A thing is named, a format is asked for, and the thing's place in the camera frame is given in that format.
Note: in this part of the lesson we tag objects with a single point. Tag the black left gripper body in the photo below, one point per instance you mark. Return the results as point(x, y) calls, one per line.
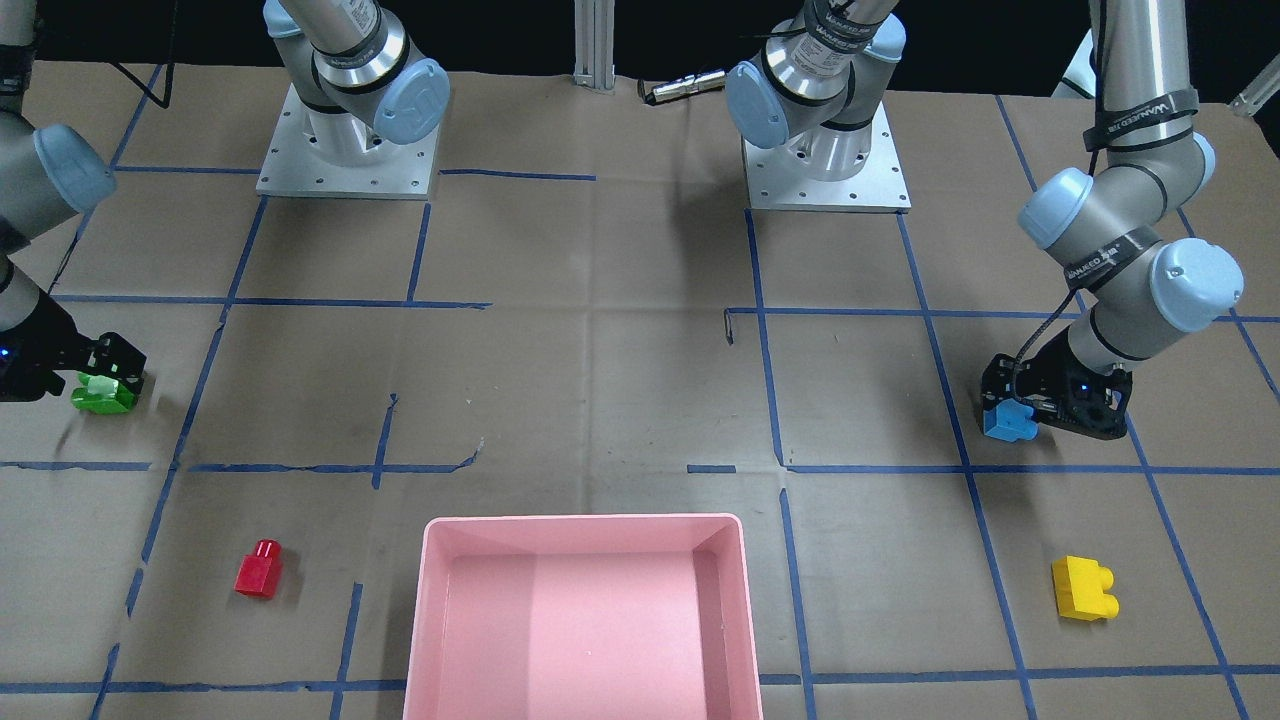
point(1047, 372)

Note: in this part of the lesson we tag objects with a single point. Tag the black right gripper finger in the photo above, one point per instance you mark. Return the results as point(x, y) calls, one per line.
point(116, 358)

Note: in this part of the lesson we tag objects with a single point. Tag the aluminium frame post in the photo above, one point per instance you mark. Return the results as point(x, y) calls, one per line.
point(594, 45)

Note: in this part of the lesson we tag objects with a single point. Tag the silver robot arm, left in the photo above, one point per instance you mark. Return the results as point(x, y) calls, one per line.
point(822, 75)

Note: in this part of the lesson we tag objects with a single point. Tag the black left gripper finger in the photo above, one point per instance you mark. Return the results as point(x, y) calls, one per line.
point(1004, 379)

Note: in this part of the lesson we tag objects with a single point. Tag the blue toy block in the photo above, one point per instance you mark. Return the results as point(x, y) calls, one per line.
point(1010, 421)

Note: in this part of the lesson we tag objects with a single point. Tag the pink plastic box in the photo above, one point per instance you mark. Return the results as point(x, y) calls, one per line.
point(615, 616)

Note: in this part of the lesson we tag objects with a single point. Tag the yellow toy block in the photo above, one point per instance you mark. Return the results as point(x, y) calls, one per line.
point(1083, 589)

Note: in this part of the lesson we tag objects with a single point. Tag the red toy block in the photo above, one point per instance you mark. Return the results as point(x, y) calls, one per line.
point(260, 571)

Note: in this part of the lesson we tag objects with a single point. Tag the silver cable connector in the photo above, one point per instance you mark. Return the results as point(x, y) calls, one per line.
point(656, 94)

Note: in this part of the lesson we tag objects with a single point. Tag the green toy block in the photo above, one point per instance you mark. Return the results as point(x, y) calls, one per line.
point(102, 395)

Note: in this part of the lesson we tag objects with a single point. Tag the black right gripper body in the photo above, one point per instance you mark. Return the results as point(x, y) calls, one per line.
point(42, 352)

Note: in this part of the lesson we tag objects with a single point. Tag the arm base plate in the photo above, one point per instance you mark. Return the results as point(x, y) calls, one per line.
point(315, 155)
point(828, 170)

